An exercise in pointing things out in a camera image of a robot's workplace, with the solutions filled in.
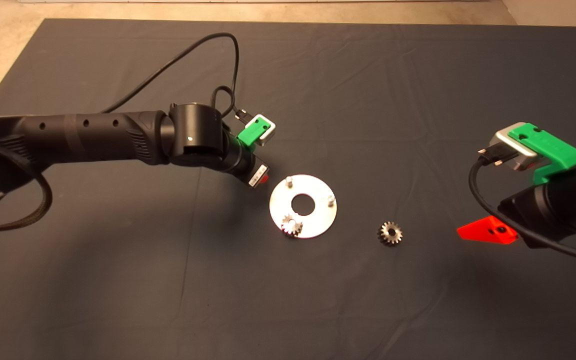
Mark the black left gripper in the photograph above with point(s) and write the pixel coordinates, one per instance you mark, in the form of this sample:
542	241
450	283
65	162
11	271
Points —
245	162

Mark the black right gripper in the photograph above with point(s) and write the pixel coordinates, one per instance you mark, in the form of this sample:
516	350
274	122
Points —
553	210

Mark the steel planetary gear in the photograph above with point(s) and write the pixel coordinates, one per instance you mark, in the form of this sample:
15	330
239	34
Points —
385	238
288	228

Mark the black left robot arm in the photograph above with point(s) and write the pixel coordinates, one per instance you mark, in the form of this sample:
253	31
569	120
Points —
93	137

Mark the round metal carrier plate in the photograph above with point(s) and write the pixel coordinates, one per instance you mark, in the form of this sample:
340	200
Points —
318	220

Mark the dark grey table cloth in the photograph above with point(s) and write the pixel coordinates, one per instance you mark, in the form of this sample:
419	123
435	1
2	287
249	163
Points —
368	100

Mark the silver left camera box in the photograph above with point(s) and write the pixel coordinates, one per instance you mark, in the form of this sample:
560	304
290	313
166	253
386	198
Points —
270	134

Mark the silver camera box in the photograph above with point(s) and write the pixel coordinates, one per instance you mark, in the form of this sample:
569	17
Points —
510	140
270	134

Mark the green left camera mount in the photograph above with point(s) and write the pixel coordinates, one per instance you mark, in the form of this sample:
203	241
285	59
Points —
250	132

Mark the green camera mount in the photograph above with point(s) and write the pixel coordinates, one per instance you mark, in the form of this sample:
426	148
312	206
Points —
548	145
250	132

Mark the silver right camera box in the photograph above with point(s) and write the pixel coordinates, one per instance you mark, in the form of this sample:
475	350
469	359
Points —
510	140

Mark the green right camera mount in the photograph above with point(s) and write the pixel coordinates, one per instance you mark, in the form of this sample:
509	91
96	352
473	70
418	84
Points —
548	145

